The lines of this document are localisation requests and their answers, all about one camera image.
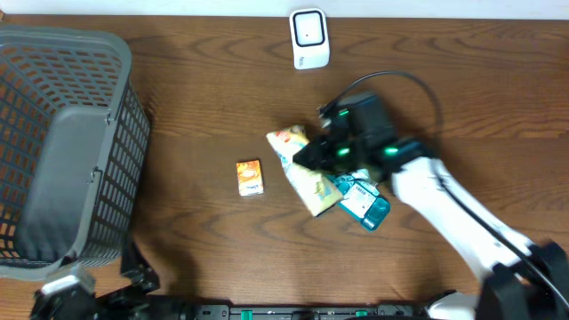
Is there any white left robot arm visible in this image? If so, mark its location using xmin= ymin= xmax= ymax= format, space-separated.
xmin=29 ymin=240 xmax=196 ymax=320

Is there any white barcode scanner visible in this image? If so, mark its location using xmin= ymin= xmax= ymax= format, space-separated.
xmin=289 ymin=8 xmax=331 ymax=70

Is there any grey plastic basket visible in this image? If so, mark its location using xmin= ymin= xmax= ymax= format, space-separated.
xmin=1 ymin=24 xmax=150 ymax=281

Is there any blue mouthwash bottle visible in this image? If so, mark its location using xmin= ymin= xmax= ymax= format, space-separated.
xmin=338 ymin=185 xmax=390 ymax=232

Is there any orange small carton box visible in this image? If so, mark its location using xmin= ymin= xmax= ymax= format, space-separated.
xmin=236 ymin=160 xmax=264 ymax=196

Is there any yellow snack bag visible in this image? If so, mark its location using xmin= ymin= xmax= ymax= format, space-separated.
xmin=266 ymin=125 xmax=343 ymax=217

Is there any teal wet wipes pack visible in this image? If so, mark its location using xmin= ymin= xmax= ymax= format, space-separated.
xmin=327 ymin=169 xmax=377 ymax=194

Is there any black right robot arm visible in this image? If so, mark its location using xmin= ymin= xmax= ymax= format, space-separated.
xmin=293 ymin=128 xmax=568 ymax=319

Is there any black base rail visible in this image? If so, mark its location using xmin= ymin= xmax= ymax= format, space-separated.
xmin=193 ymin=304 xmax=429 ymax=320

